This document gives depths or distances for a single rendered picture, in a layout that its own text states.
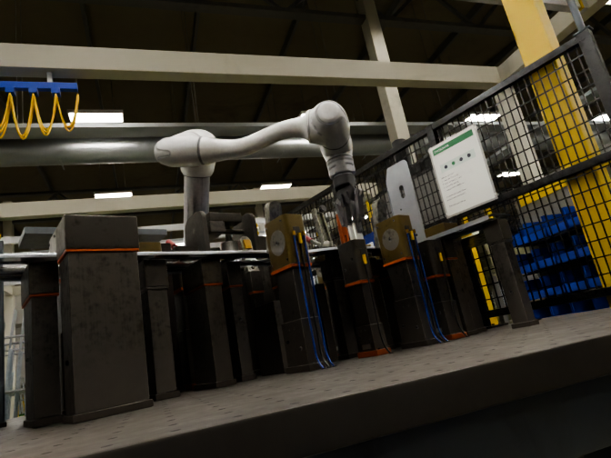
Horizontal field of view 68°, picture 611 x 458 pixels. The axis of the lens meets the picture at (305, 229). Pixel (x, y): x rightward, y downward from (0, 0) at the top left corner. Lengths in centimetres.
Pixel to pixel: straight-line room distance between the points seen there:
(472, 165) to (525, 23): 53
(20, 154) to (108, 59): 932
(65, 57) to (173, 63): 85
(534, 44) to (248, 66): 309
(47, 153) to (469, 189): 1231
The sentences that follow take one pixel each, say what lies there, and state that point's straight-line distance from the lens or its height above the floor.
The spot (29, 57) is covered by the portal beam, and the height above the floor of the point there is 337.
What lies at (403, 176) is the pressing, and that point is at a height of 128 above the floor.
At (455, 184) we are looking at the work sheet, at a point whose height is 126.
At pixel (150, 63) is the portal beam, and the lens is 440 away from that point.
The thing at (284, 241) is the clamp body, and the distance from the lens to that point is 102.
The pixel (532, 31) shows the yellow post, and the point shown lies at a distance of 192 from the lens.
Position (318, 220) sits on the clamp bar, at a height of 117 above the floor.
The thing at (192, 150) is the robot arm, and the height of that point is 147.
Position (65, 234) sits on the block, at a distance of 84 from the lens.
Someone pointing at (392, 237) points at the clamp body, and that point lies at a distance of 124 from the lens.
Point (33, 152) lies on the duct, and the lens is 1349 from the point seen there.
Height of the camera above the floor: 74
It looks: 15 degrees up
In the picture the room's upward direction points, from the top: 11 degrees counter-clockwise
